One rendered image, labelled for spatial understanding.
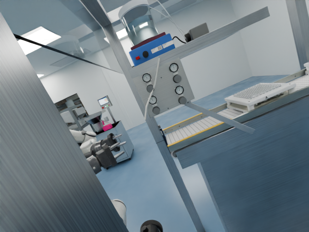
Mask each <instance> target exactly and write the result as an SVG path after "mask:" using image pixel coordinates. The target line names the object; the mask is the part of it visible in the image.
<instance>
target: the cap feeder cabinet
mask: <svg viewBox="0 0 309 232"><path fill-rule="evenodd" d="M112 126H113V127H112V128H111V129H109V130H107V131H104V130H102V131H100V132H98V133H97V132H95V134H96V138H97V142H98V141H99V140H103V139H105V138H107V135H108V134H110V133H113V134H114V136H117V135H119V134H123V135H122V136H121V137H118V138H116V140H117V142H119V143H122V142H125V141H126V144H124V145H121V146H120V151H118V152H115V151H112V154H113V156H115V155H117V154H118V153H120V152H122V151H124V152H125V153H124V154H122V155H121V156H120V157H118V158H117V160H116V161H117V163H119V162H121V161H124V160H126V159H129V160H131V158H130V157H131V155H132V151H133V150H134V149H133V147H134V146H133V144H132V142H131V140H130V138H129V136H128V134H127V132H126V130H125V128H124V126H123V124H122V122H121V120H120V121H118V122H116V123H113V124H112Z"/></svg>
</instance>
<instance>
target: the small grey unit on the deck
mask: <svg viewBox="0 0 309 232"><path fill-rule="evenodd" d="M208 33H209V29H208V26H207V23H203V24H200V25H198V26H196V27H194V28H192V29H190V30H189V31H188V33H187V34H185V35H184V36H185V37H186V39H185V40H186V42H187V43H188V42H190V41H192V40H194V39H196V38H199V37H201V36H203V35H205V34H208Z"/></svg>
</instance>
